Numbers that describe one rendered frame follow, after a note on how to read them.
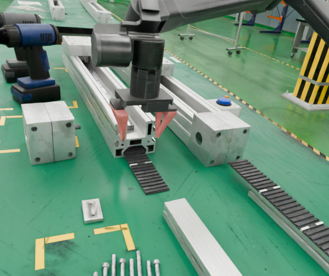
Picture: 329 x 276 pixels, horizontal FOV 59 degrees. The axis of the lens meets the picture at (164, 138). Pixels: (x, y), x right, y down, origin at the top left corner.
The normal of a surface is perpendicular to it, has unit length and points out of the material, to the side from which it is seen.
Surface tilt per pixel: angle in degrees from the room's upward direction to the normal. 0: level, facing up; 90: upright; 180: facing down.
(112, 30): 46
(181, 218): 0
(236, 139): 90
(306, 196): 0
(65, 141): 90
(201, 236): 0
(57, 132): 90
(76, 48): 90
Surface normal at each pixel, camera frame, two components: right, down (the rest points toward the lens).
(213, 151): 0.41, 0.47
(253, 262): 0.11, -0.88
